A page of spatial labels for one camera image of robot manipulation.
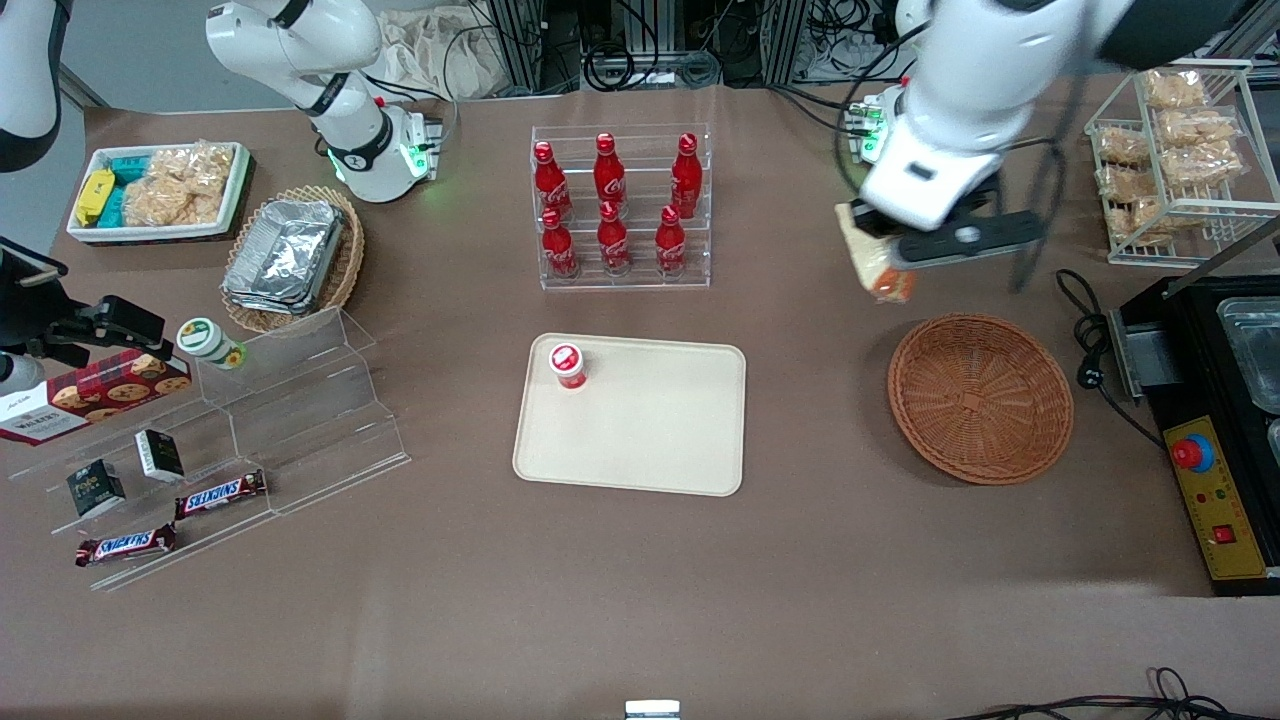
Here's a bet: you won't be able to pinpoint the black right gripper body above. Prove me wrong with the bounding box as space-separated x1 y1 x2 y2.
0 240 66 351

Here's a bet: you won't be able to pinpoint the triangular sandwich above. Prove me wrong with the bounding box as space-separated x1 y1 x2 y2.
836 205 917 303

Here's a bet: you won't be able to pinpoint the round brown wicker basket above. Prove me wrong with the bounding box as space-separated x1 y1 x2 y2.
887 313 1076 487

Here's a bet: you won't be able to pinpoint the oval tan wicker basket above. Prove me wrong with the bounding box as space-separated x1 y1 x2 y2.
220 184 366 336

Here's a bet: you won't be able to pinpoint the black sandwich press machine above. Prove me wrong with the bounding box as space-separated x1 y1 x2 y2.
1108 213 1280 598

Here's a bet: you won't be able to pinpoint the beige plastic tray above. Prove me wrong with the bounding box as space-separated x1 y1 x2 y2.
512 333 748 498

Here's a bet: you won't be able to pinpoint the red tartan cookie box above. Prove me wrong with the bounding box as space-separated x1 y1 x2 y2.
0 349 193 447

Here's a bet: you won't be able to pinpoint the green lid white cup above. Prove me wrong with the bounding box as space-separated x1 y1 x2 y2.
176 317 247 371

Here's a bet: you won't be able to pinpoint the white rectangular plastic bin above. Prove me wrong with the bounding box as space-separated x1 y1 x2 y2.
66 141 251 246

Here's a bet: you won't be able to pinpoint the yellow snack packet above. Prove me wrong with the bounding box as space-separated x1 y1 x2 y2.
75 168 117 228

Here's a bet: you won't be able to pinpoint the small black carton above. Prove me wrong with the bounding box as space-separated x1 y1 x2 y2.
66 458 127 519
134 428 186 484

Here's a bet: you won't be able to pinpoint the clear rice cracker bag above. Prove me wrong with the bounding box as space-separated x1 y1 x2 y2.
122 141 237 228

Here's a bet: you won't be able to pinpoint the fried snack bag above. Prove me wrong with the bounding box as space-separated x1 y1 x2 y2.
1097 163 1161 204
1160 145 1246 191
1143 68 1209 111
1158 108 1241 151
1097 128 1151 166
1110 198 1176 246

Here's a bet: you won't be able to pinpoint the stacked foil containers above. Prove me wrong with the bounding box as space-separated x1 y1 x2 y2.
222 198 346 317

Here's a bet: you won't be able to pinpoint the snickers chocolate bar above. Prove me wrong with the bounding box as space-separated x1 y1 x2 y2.
75 523 178 568
174 469 268 521

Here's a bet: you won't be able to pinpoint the red cola bottle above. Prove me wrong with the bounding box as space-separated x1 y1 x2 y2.
533 140 573 221
594 132 628 216
597 200 633 277
655 205 688 277
541 207 581 280
671 132 704 219

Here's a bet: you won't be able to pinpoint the clear acrylic stepped shelf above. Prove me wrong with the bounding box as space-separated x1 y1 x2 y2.
8 306 412 593

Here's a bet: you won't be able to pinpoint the clear acrylic bottle rack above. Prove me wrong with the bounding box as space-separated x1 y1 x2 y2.
530 122 713 291

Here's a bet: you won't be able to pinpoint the steel fryer pan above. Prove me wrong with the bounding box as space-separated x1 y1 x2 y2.
1217 297 1280 416

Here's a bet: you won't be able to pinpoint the red lid yogurt cup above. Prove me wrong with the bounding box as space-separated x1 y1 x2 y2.
547 342 589 391

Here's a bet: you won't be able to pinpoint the beige cloth bag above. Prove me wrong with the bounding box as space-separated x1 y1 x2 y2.
375 8 501 101

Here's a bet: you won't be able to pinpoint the black robot wrist cable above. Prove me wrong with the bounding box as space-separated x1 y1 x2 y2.
1008 60 1091 294

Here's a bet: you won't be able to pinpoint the white wire rack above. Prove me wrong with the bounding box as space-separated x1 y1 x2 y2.
1085 58 1280 269

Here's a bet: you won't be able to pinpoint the black power cable with plug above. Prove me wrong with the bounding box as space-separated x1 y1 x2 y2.
1055 268 1166 446

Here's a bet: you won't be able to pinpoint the aluminium frame post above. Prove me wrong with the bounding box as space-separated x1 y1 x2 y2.
490 0 546 96
765 0 811 86

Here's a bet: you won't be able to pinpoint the coiled black cable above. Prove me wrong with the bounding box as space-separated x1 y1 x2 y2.
580 40 721 91

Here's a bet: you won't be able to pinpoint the black floor cables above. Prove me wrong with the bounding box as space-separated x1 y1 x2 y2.
940 668 1280 720

